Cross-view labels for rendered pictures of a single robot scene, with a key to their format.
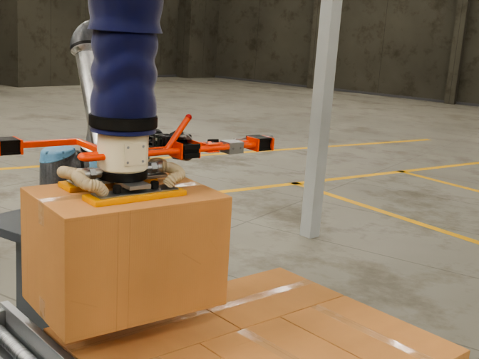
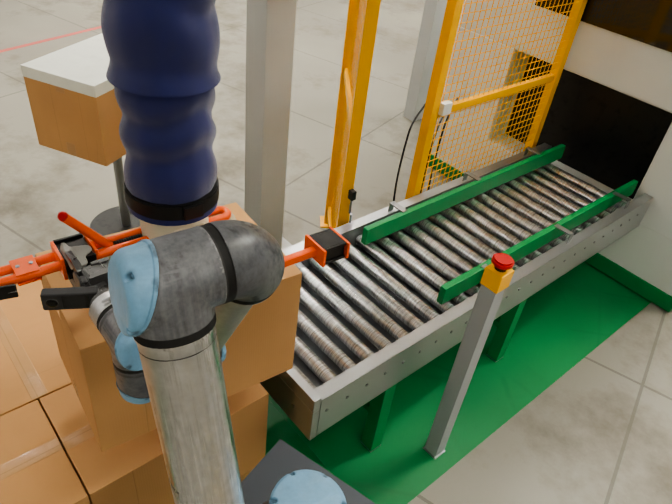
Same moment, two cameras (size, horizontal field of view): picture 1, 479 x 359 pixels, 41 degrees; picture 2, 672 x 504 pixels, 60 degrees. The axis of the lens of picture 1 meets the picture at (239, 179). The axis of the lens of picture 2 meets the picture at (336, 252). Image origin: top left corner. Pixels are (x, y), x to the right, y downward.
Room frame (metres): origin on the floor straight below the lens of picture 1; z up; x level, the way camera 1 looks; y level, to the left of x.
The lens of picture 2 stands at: (3.34, 0.76, 2.12)
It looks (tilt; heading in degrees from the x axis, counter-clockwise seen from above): 38 degrees down; 177
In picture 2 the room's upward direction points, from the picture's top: 8 degrees clockwise
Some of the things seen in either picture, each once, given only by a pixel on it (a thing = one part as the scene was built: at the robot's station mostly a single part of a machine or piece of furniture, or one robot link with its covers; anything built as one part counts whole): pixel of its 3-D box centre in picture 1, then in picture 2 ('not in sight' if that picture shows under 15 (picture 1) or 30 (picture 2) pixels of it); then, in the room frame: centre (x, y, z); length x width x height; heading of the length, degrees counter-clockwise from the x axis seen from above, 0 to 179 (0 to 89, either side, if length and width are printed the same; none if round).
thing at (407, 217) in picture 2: not in sight; (472, 183); (0.70, 1.54, 0.60); 1.60 x 0.11 x 0.09; 132
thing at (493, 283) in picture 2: not in sight; (462, 372); (1.91, 1.35, 0.50); 0.07 x 0.07 x 1.00; 42
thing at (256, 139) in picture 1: (259, 143); not in sight; (2.50, -0.07, 1.20); 0.08 x 0.07 x 0.05; 129
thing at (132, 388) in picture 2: not in sight; (142, 371); (2.52, 0.42, 1.08); 0.12 x 0.09 x 0.12; 126
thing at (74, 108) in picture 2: not in sight; (108, 95); (0.61, -0.34, 0.82); 0.60 x 0.40 x 0.40; 160
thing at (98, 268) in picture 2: (162, 142); (100, 288); (2.39, 0.30, 1.20); 0.12 x 0.09 x 0.08; 42
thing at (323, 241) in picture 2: (6, 145); (326, 246); (2.14, 0.79, 1.19); 0.09 x 0.08 x 0.05; 39
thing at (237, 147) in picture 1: (232, 147); not in sight; (2.42, 0.04, 1.20); 0.07 x 0.07 x 0.04; 39
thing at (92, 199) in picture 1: (135, 190); not in sight; (2.06, 0.34, 1.09); 0.34 x 0.10 x 0.05; 129
